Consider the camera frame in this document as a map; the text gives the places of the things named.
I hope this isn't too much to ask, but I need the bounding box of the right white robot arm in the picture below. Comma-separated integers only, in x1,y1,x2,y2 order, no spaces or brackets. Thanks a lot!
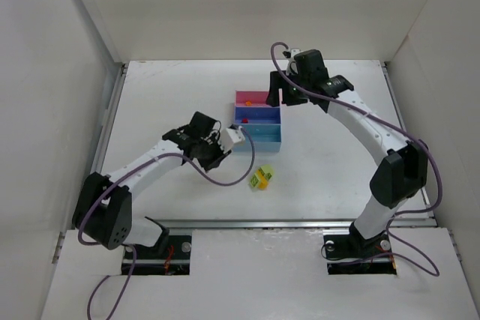
266,47,428,258

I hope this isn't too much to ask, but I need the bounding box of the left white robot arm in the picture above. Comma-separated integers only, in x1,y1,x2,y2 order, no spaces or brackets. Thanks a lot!
72,112,245,254

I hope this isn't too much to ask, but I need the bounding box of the pink container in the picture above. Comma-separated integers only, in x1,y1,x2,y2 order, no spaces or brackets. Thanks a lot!
235,91,269,107

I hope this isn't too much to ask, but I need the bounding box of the dark blue container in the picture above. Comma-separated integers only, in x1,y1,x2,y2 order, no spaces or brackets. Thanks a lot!
233,106,281,124

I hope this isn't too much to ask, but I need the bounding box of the yellow green lego cluster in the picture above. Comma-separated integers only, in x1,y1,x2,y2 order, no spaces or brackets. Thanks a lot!
249,164,275,190

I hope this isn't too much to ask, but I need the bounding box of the light blue container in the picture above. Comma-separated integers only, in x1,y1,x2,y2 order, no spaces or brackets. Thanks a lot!
236,123,282,153

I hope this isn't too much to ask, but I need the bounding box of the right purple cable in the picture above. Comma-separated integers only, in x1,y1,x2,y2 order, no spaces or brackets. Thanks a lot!
270,41,443,278

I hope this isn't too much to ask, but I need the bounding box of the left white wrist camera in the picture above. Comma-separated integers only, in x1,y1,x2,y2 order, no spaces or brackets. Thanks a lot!
218,124,245,153

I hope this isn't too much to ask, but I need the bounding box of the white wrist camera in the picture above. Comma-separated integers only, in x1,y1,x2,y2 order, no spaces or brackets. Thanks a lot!
283,48,301,59
218,124,245,153

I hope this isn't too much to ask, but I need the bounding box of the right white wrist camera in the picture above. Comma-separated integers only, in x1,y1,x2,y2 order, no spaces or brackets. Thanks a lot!
283,48,301,59

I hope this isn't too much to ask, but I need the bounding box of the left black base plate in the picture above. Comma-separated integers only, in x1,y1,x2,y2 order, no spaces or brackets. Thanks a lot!
132,235,192,276

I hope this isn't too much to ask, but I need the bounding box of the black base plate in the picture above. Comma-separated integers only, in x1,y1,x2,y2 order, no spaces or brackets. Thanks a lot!
132,235,192,276
321,234,397,275

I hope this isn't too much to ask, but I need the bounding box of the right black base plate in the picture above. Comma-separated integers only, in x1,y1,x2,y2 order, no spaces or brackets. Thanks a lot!
321,234,397,275

